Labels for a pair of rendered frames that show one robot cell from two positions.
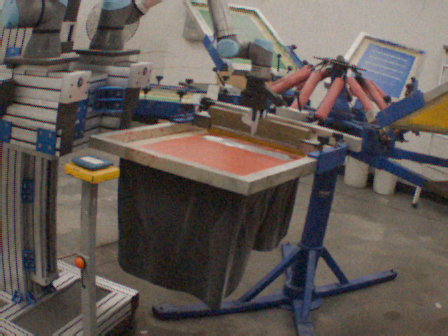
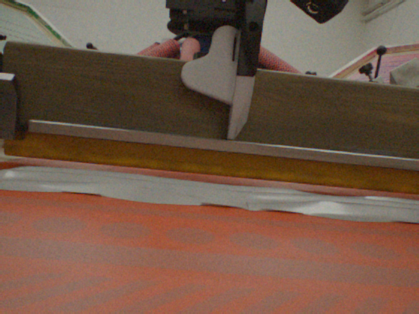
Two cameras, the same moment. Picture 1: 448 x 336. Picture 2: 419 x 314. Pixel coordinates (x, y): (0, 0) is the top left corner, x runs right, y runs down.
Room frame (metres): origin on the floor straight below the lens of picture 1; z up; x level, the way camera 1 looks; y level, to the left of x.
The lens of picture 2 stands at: (2.06, 0.09, 1.01)
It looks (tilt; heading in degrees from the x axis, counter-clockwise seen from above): 5 degrees down; 328
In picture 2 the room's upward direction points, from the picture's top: 6 degrees clockwise
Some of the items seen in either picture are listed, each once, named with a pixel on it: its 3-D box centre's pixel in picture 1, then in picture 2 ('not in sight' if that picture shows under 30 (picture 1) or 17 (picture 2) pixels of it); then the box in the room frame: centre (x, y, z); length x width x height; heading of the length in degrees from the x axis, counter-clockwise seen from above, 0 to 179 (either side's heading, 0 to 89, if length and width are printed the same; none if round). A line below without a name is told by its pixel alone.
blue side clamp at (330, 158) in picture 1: (327, 157); not in sight; (2.23, -0.36, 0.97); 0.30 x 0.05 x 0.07; 152
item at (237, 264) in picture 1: (263, 234); not in sight; (2.00, -0.16, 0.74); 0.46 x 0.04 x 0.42; 152
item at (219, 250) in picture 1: (168, 232); not in sight; (1.89, 0.14, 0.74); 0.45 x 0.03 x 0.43; 62
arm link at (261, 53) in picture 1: (262, 52); not in sight; (2.34, -0.08, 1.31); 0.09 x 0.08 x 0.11; 79
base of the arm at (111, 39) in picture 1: (108, 37); not in sight; (2.32, 0.52, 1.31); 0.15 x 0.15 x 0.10
